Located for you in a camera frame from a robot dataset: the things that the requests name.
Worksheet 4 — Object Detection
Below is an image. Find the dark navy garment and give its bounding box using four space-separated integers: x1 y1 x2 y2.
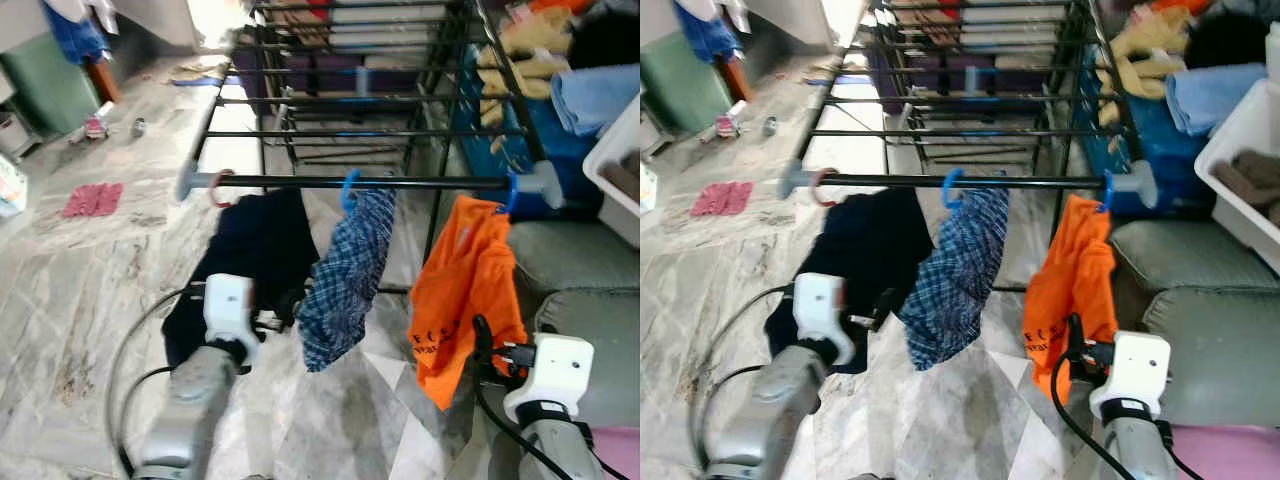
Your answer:
765 187 936 376
162 188 321 369

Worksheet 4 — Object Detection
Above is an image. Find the orange printed shirt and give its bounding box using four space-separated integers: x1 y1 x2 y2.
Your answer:
408 195 528 412
1022 195 1119 406

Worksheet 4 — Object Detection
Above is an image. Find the blue plaid shirt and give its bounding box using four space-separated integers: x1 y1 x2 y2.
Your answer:
297 187 399 373
897 187 1011 371

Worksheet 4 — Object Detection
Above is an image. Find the grey green sofa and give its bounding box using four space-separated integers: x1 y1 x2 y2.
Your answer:
1110 220 1280 429
505 220 640 431

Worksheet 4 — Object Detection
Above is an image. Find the black metal drying rack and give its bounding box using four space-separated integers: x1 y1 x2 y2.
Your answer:
178 0 566 266
780 0 1161 293

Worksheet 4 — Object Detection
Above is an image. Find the maroon cloth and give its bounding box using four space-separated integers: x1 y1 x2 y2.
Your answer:
690 181 754 218
62 182 124 218

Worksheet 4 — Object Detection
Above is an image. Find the blue plastic storage box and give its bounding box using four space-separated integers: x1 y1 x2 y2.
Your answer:
1080 45 1216 216
455 45 601 216

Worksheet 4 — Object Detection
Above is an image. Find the brown cloth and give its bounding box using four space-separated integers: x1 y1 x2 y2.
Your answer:
603 160 640 201
1212 150 1280 226

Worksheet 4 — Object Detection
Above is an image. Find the white plastic basket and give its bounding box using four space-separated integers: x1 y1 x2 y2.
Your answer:
583 95 640 248
1195 78 1280 273

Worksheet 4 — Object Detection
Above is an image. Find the small white pink toy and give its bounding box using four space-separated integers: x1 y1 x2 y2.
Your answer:
700 100 749 141
68 100 116 146

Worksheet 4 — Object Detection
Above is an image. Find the beige cloth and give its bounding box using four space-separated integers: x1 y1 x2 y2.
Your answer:
170 58 231 81
805 57 866 79

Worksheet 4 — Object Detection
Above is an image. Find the folded blue towel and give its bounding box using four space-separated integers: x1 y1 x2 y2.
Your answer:
1165 63 1269 138
550 65 640 138

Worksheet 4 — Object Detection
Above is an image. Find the brown wooden furniture leg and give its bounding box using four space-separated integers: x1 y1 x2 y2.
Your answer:
722 58 753 103
85 60 119 104

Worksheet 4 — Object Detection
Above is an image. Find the mustard yellow cloth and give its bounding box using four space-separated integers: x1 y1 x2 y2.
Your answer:
476 8 573 156
1095 8 1191 131

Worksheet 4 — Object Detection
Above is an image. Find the black cloth pile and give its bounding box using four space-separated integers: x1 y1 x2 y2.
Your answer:
568 10 640 71
1185 12 1271 71

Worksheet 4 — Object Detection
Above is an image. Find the blue hanging cloth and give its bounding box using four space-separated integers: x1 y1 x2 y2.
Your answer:
42 0 111 66
673 0 741 64

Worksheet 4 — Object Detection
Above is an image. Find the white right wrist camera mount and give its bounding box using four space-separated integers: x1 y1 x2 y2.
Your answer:
503 335 595 423
1089 332 1172 421

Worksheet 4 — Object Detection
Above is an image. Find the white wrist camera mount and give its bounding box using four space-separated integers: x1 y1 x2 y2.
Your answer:
793 272 857 366
1089 332 1172 421
503 335 595 423
203 274 261 346

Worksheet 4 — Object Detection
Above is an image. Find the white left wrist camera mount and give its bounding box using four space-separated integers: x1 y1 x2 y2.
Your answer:
793 272 857 366
203 274 261 346

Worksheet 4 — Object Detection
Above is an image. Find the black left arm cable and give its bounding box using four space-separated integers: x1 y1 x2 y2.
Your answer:
104 283 208 479
117 364 175 471
700 364 764 466
688 283 798 473

